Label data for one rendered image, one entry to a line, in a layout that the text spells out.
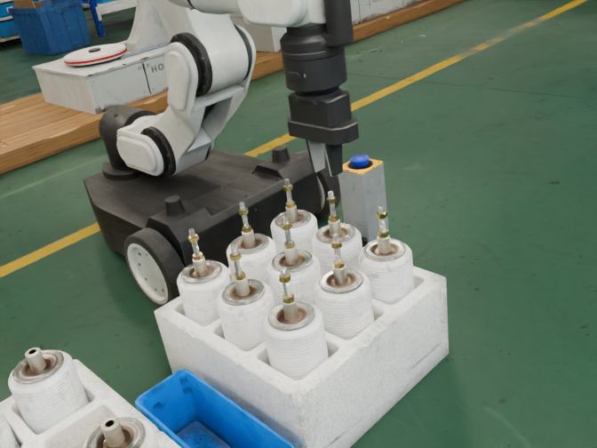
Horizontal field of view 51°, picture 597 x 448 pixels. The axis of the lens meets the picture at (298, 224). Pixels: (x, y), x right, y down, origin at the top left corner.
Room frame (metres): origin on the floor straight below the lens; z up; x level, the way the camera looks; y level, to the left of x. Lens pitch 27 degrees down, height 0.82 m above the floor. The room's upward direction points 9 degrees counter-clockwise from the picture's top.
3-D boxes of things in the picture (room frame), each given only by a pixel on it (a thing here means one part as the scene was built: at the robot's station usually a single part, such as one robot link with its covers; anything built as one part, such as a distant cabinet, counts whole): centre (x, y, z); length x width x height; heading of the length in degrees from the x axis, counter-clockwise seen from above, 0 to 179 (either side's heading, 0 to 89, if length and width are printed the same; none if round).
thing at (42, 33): (5.43, 1.75, 0.18); 0.50 x 0.41 x 0.37; 46
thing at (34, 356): (0.78, 0.43, 0.26); 0.02 x 0.02 x 0.03
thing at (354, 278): (0.88, -0.06, 0.25); 0.08 x 0.08 x 0.01
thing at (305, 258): (0.97, 0.02, 0.25); 0.08 x 0.08 x 0.01
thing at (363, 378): (0.97, 0.02, 0.09); 0.39 x 0.39 x 0.18; 41
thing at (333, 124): (0.89, -0.06, 0.57); 0.13 x 0.10 x 0.12; 41
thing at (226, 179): (1.65, 0.31, 0.19); 0.64 x 0.52 x 0.33; 41
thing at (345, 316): (0.88, -0.06, 0.16); 0.10 x 0.10 x 0.18
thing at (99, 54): (3.16, 0.85, 0.29); 0.30 x 0.30 x 0.06
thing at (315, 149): (0.90, -0.04, 0.48); 0.03 x 0.02 x 0.06; 131
